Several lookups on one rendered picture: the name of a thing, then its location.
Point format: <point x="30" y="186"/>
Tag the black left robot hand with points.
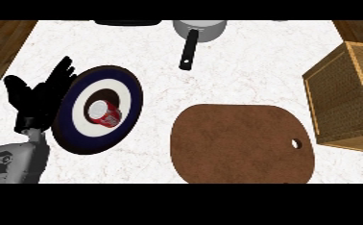
<point x="38" y="100"/>

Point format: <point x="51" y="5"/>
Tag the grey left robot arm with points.
<point x="21" y="161"/>

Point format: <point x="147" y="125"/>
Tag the brown wooden cutting board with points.
<point x="241" y="144"/>

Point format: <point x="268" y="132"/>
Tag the wicker basket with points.
<point x="339" y="102"/>

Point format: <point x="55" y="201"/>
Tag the navy and white plate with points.
<point x="85" y="121"/>

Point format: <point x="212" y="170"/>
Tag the red can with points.
<point x="105" y="113"/>

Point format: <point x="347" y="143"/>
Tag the brown wooden panel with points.
<point x="12" y="41"/>
<point x="350" y="30"/>

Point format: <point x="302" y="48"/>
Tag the black flat appliance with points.
<point x="128" y="22"/>

